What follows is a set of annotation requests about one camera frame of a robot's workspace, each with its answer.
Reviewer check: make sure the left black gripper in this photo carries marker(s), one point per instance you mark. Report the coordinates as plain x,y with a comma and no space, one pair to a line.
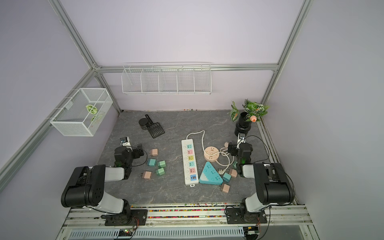
136,154

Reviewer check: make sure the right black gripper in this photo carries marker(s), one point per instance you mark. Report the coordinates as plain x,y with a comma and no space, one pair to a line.
233,153

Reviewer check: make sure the teal plug adapter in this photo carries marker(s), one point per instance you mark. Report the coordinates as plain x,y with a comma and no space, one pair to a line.
152,162
226,177

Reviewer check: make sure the green adapter round socket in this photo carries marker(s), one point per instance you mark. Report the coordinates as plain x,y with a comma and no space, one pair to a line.
160,171
162,164

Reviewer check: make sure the teal triangular power strip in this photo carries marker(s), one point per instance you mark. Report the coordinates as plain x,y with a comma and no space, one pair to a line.
210,176

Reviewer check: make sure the white long power strip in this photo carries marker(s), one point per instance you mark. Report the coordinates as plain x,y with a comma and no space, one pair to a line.
191,175

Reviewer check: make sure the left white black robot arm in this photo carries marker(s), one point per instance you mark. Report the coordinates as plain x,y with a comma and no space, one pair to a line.
86,186

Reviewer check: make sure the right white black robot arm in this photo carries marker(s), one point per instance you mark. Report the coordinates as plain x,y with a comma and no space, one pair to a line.
273,186

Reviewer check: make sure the black round container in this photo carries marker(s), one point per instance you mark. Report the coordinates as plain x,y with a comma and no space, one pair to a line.
144,123

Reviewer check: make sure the black vase with plant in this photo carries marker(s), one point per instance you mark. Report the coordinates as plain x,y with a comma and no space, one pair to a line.
252,113

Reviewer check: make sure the black slotted scoop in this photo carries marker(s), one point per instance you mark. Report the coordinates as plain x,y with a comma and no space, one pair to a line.
155,129

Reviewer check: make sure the green leaf in basket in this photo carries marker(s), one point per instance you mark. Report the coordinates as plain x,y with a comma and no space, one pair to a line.
92,109

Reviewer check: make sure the white mesh basket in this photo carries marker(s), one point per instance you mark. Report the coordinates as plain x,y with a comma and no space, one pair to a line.
73,119

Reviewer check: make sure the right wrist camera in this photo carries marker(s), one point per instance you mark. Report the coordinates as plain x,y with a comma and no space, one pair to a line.
241,139

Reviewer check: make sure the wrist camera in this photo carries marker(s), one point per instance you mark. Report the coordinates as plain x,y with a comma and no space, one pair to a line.
241,139
125,142

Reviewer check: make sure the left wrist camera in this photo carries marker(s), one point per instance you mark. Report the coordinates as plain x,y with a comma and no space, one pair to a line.
125,142

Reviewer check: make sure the white wire wall shelf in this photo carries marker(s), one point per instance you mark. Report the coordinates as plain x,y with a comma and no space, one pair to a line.
173,78

